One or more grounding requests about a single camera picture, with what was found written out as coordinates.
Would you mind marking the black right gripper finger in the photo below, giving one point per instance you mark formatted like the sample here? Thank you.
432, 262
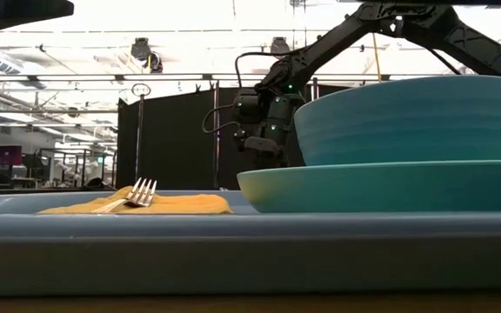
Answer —
270, 158

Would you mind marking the yellow cloth napkin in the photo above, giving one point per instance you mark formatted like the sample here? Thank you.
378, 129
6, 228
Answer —
189, 205

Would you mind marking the blue plastic tray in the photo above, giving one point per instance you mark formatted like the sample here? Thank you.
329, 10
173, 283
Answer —
233, 256

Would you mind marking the teal plastic plate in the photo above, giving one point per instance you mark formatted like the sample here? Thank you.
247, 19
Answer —
385, 189

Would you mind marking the blue plastic bowl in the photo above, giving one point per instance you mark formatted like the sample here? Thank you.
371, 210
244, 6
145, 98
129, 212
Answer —
407, 121

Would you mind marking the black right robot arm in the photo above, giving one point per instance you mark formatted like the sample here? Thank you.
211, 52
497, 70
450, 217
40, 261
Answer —
329, 39

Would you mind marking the black partition screen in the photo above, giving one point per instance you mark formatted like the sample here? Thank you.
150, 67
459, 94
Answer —
176, 143

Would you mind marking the dark computer monitor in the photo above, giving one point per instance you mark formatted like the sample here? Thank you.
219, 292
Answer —
7, 155

